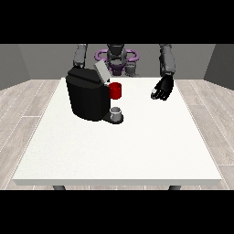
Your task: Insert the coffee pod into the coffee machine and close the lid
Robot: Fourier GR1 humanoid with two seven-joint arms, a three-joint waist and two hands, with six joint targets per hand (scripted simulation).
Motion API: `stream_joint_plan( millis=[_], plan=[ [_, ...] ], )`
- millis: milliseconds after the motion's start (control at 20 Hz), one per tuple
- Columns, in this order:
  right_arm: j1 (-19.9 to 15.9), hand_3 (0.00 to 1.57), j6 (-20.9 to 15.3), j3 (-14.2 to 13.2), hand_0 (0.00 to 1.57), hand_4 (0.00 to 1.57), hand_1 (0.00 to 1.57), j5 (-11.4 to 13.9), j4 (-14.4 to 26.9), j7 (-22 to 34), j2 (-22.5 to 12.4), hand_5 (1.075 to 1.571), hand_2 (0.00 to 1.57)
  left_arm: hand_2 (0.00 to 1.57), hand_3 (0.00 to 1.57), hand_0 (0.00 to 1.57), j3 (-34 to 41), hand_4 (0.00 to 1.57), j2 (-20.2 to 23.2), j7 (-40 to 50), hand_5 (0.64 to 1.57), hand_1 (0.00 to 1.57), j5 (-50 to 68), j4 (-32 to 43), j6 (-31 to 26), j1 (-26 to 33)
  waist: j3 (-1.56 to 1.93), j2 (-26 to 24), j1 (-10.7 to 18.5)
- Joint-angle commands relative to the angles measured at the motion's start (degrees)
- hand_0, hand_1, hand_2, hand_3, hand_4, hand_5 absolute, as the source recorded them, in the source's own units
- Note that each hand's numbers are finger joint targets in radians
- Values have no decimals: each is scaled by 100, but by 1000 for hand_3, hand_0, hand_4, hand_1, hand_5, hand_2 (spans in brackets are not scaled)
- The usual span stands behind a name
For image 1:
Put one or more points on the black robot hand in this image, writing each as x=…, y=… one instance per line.
x=166, y=85

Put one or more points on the small grey coffee pod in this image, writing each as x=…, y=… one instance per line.
x=154, y=95

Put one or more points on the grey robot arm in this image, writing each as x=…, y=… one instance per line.
x=80, y=56
x=167, y=59

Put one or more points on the red pod holder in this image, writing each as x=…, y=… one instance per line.
x=115, y=90

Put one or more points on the pale grey machine lid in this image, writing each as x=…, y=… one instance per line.
x=102, y=70

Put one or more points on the black coffee machine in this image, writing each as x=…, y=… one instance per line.
x=87, y=97

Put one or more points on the grey robot trunk purple rings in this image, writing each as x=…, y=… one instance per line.
x=115, y=58

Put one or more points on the small grey cup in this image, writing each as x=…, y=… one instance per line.
x=116, y=114

